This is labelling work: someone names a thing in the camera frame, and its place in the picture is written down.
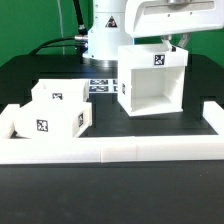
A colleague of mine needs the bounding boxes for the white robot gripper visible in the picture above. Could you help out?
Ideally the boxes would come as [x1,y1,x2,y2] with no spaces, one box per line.
[125,0,224,52]

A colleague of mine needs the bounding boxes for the white drawer cabinet frame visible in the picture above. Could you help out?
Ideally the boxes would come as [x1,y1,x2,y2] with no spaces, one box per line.
[118,44,188,116]

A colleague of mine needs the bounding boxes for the white drawer box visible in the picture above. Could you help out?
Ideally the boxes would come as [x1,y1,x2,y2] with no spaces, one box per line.
[31,79,89,102]
[14,101,92,139]

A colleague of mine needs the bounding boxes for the white front drawer box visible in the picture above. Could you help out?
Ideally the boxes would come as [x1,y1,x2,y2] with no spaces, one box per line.
[14,101,92,139]

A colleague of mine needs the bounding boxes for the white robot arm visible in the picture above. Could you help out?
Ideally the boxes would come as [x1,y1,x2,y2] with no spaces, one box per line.
[75,0,224,63]

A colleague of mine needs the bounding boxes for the white fiducial marker sheet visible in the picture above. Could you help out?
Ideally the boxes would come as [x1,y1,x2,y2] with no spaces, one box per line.
[89,79,118,93]

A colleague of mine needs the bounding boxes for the white U-shaped table fence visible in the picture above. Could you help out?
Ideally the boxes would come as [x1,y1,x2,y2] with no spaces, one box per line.
[0,102,224,165]

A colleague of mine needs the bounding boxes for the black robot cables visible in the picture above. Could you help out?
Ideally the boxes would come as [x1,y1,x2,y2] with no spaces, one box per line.
[28,0,89,56]

